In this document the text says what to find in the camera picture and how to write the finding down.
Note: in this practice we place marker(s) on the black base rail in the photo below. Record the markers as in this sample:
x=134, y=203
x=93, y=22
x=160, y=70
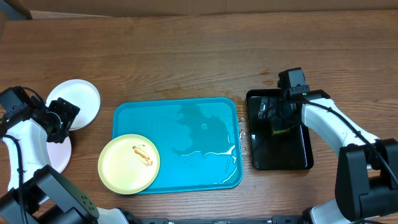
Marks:
x=277, y=219

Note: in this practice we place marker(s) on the white plate with sauce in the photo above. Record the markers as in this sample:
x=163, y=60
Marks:
x=82, y=94

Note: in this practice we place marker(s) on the teal plastic tray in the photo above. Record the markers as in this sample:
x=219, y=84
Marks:
x=197, y=139

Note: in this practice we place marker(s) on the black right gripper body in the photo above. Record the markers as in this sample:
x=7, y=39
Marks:
x=278, y=112

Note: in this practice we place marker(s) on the yellow green plate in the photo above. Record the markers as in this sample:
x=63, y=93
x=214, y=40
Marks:
x=128, y=164

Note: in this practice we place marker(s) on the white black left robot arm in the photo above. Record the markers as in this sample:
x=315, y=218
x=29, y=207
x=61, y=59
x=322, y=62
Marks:
x=42, y=194

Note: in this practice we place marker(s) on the green yellow sponge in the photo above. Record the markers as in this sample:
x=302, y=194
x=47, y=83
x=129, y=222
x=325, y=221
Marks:
x=279, y=128

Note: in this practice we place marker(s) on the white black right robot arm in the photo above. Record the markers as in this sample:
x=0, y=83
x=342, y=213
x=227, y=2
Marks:
x=366, y=177

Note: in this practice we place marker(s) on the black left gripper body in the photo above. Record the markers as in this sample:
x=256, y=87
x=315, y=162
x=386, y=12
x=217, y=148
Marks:
x=63, y=116

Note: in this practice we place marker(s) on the black water tray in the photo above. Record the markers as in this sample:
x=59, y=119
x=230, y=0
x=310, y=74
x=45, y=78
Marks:
x=271, y=150

